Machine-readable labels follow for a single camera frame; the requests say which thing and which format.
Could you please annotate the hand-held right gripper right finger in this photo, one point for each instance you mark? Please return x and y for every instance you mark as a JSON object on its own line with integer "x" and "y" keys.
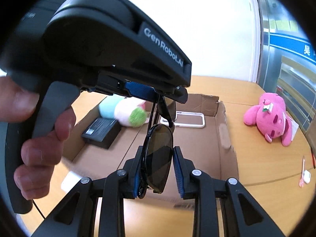
{"x": 179, "y": 175}

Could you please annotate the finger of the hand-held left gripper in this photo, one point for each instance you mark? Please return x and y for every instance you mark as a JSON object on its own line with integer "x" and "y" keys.
{"x": 181, "y": 95}
{"x": 140, "y": 90}

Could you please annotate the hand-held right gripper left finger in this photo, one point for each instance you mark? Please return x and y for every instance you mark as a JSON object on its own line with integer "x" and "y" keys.
{"x": 137, "y": 175}

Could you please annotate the teal pink green plush toy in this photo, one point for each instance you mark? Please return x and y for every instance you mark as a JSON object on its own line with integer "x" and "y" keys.
{"x": 123, "y": 111}

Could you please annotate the black sunglasses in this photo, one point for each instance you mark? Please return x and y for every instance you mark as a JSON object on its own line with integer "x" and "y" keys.
{"x": 158, "y": 158}

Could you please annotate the brown cardboard box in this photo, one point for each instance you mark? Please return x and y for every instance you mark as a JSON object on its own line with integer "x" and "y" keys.
{"x": 197, "y": 153}

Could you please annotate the person's left hand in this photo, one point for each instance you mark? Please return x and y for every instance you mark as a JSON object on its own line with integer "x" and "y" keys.
{"x": 39, "y": 158}

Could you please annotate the white phone case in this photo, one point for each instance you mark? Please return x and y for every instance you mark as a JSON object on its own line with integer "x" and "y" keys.
{"x": 203, "y": 121}

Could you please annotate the black rectangular box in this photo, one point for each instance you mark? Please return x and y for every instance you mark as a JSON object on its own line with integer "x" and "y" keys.
{"x": 101, "y": 133}

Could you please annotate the glass partition with blue stripe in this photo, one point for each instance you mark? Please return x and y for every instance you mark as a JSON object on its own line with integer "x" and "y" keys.
{"x": 271, "y": 61}

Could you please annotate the pink pen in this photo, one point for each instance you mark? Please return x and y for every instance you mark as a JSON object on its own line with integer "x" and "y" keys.
{"x": 300, "y": 183}

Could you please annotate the yellow sticky notes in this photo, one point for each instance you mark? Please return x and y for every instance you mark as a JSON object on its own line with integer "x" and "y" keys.
{"x": 281, "y": 24}

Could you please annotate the white earbud case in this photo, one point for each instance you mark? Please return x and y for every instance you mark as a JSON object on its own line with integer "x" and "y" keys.
{"x": 307, "y": 177}

